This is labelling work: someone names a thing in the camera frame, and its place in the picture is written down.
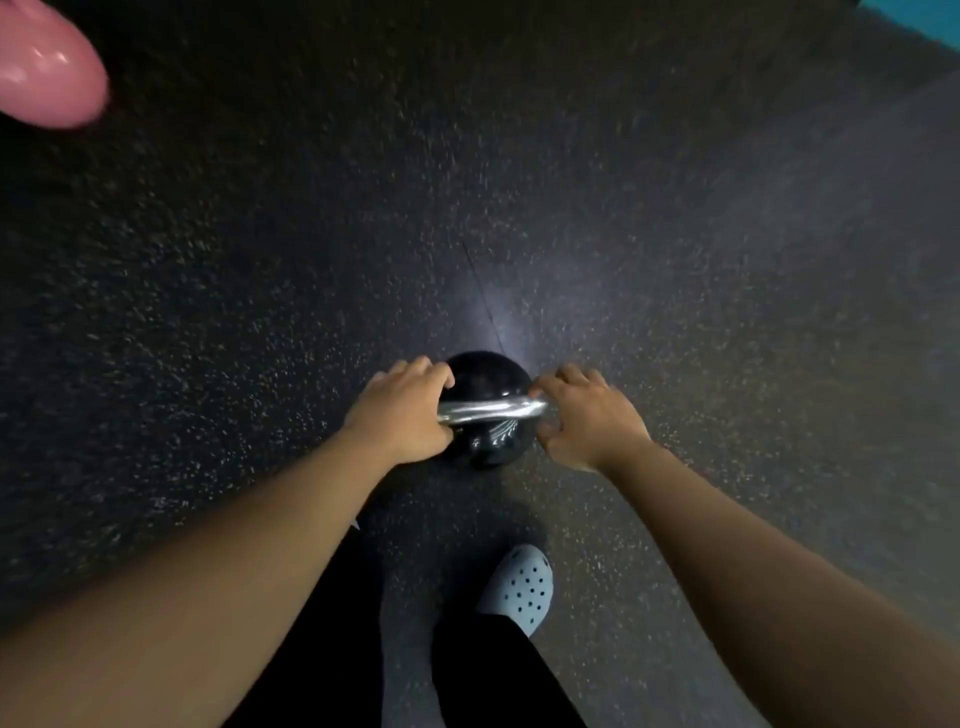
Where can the person's left hand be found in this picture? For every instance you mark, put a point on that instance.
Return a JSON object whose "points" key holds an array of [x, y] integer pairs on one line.
{"points": [[397, 420]]}

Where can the person's right hand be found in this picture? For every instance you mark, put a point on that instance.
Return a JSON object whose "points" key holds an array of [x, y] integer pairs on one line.
{"points": [[592, 427]]}

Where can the black kettlebell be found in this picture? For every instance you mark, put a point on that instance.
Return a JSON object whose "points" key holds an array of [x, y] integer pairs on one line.
{"points": [[480, 375]]}

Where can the pink kettlebell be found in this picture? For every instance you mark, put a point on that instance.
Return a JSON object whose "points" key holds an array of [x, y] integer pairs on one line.
{"points": [[45, 67]]}

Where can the person's right forearm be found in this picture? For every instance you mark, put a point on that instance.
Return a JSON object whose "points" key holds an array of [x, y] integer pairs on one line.
{"points": [[750, 600]]}

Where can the person's left forearm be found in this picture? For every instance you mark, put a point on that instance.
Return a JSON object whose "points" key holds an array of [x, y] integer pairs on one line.
{"points": [[187, 600]]}

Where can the person's white clog shoe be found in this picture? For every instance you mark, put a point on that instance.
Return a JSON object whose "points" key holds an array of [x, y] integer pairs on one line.
{"points": [[517, 589]]}

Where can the person's black trousers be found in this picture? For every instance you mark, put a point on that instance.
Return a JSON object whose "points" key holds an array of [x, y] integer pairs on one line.
{"points": [[322, 660]]}

